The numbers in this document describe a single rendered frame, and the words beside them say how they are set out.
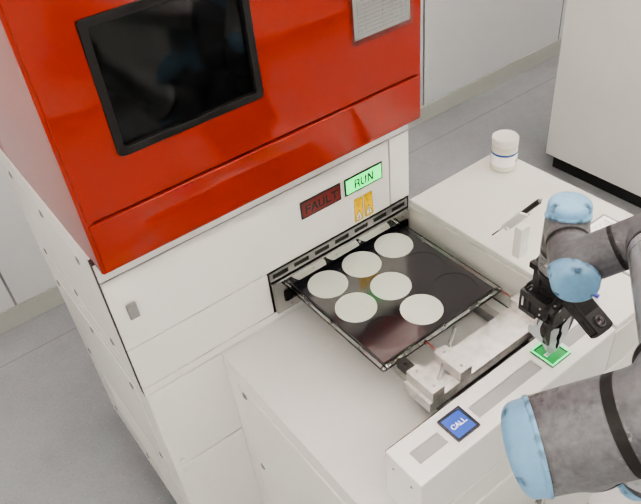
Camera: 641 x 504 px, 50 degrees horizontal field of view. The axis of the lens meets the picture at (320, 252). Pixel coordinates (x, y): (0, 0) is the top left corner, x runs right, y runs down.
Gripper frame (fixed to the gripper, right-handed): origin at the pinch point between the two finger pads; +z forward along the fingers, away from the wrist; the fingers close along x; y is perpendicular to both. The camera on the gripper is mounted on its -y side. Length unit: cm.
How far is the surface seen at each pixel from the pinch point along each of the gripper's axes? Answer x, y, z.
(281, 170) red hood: 25, 53, -29
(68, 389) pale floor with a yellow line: 75, 156, 98
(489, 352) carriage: 3.1, 13.2, 9.7
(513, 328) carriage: -6.2, 14.5, 9.7
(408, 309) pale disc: 8.4, 33.2, 7.7
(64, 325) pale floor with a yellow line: 63, 192, 97
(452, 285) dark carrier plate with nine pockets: -4.9, 32.1, 7.7
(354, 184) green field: 3, 58, -12
